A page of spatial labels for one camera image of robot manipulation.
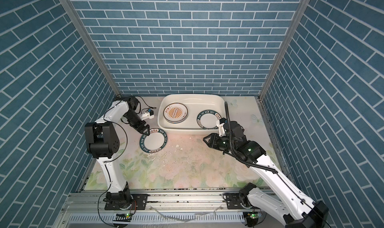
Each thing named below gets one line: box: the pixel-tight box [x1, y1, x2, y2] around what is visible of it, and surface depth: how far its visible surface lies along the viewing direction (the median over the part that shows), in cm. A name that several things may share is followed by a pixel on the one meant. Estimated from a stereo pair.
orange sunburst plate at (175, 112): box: [163, 102, 189, 122], surface depth 110 cm
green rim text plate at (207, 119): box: [196, 109, 222, 130], surface depth 110 cm
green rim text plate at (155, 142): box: [139, 128, 168, 154], surface depth 97 cm
